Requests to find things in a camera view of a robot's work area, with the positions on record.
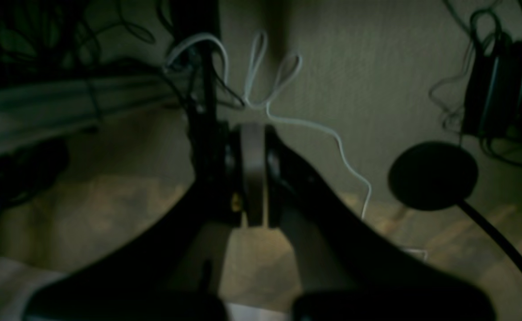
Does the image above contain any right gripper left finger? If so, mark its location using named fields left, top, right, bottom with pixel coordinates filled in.
left=25, top=125, right=240, bottom=321

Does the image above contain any grey looped cable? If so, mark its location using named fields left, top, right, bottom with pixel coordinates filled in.
left=243, top=30, right=303, bottom=110

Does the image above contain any black round foot pedal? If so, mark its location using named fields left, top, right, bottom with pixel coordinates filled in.
left=388, top=141, right=479, bottom=211

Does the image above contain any black power adapter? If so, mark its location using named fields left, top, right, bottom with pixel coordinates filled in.
left=460, top=41, right=522, bottom=138

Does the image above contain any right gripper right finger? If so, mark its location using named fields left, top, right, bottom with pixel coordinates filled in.
left=265, top=125, right=497, bottom=321

